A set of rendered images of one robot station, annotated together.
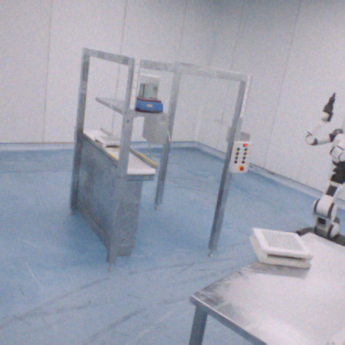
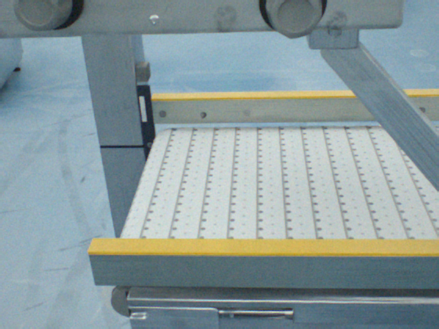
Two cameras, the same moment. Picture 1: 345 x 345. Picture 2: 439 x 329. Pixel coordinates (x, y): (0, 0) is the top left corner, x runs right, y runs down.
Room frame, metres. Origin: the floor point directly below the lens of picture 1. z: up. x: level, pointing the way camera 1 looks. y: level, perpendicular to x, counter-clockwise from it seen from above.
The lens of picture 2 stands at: (3.28, -0.05, 1.11)
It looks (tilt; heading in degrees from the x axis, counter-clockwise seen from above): 28 degrees down; 127
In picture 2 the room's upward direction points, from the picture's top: 3 degrees counter-clockwise
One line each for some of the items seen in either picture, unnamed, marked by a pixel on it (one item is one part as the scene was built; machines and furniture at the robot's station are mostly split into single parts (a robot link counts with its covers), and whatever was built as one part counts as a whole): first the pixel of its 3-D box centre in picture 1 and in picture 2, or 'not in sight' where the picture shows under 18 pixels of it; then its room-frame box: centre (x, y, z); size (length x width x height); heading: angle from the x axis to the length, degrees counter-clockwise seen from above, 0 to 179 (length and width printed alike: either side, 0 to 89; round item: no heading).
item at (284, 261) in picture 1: (278, 251); not in sight; (1.85, -0.58, 0.83); 0.24 x 0.24 x 0.02; 4
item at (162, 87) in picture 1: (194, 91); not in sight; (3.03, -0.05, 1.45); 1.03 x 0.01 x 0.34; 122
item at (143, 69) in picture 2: not in sight; (143, 72); (2.85, 0.38, 0.88); 0.02 x 0.01 x 0.02; 122
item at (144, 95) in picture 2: not in sight; (151, 157); (2.86, 0.37, 0.77); 0.02 x 0.01 x 0.20; 32
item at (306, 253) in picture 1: (280, 242); not in sight; (1.85, -0.58, 0.88); 0.25 x 0.24 x 0.02; 94
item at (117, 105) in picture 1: (130, 107); not in sight; (3.18, 0.42, 1.24); 0.62 x 0.38 x 0.04; 32
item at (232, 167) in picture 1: (240, 157); not in sight; (3.29, -0.52, 0.96); 0.17 x 0.06 x 0.26; 122
